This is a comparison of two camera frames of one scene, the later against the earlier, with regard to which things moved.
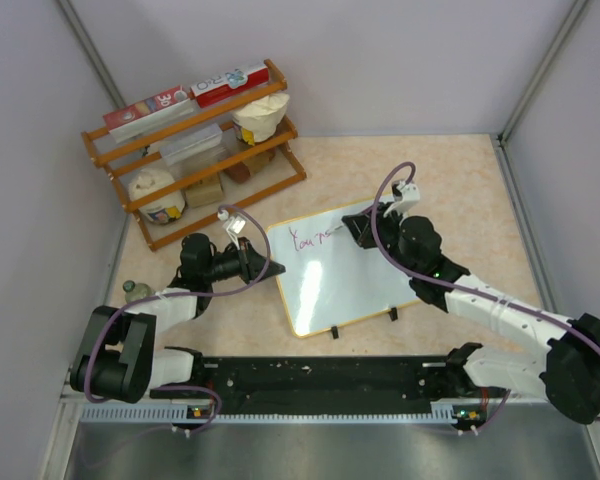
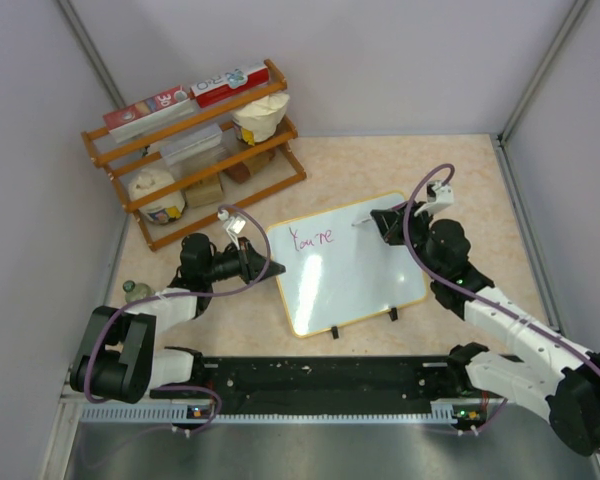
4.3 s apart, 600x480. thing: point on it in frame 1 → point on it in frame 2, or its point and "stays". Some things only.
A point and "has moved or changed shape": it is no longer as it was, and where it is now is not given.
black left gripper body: x=246 y=260 stays
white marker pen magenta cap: x=335 y=230 has moved or changed shape
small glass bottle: x=134 y=292 stays
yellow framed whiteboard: x=329 y=280 stays
